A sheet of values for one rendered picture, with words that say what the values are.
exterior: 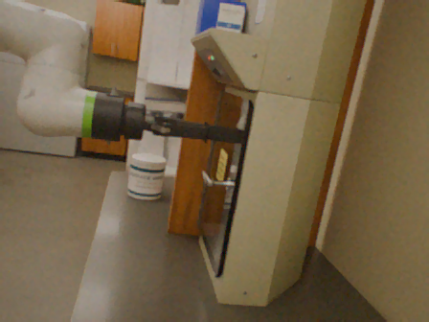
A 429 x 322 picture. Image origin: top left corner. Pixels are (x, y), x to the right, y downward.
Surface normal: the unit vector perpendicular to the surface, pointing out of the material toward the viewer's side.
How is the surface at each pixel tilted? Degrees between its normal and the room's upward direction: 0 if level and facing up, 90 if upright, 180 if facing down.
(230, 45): 90
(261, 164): 90
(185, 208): 90
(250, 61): 90
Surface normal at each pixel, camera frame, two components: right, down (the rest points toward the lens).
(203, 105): 0.17, 0.24
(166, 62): -0.25, 0.22
